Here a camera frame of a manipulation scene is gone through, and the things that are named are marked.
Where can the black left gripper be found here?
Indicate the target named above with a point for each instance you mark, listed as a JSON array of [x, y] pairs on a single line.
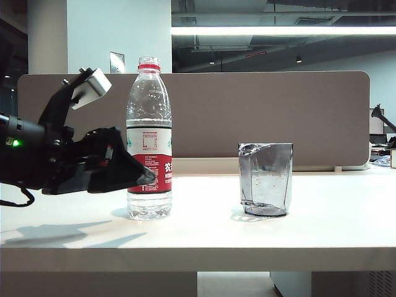
[[62, 157]]

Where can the clear water bottle red label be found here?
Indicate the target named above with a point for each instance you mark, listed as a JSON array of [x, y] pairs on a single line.
[[149, 117]]

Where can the transparent grey faceted mug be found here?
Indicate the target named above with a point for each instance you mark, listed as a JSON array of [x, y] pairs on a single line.
[[266, 179]]

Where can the brown fabric desk divider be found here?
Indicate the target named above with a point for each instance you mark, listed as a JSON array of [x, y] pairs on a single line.
[[247, 117]]

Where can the black pendant ceiling lamp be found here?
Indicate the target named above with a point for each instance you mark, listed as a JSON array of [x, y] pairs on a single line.
[[298, 59]]

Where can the long white ceiling light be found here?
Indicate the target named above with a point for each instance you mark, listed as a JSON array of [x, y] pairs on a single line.
[[278, 30]]

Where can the grey under-desk cabinet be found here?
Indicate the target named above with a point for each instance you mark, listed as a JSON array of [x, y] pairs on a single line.
[[340, 284]]

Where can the white computer monitor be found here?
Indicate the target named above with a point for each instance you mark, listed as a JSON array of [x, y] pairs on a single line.
[[376, 125]]

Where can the small beige box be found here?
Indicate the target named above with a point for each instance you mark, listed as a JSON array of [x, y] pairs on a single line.
[[393, 158]]

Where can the silver wall sign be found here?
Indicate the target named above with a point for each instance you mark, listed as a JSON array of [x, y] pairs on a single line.
[[117, 62]]

